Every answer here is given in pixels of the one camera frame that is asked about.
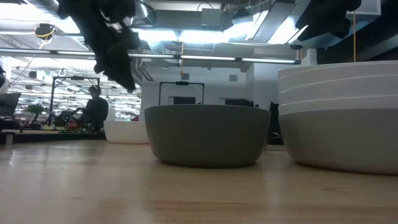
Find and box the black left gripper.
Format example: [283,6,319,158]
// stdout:
[77,17,141,92]

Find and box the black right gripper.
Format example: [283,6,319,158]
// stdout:
[294,0,363,42]

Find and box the large white bowl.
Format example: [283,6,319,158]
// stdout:
[278,74,398,106]

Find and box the person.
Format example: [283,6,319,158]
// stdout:
[81,85,109,133]

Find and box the black rig frame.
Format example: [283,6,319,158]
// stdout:
[49,76,101,126]
[159,81,205,105]

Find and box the horizontal light bar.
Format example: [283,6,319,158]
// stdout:
[0,47,302,65]

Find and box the grey monitor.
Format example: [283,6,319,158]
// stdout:
[0,92,22,118]

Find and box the small green leafy plant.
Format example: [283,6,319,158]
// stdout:
[27,104,46,125]

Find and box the white and grey two-tone bowl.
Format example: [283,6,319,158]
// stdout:
[278,95,398,175]

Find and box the black ceiling dome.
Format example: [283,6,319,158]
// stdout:
[34,23,57,40]

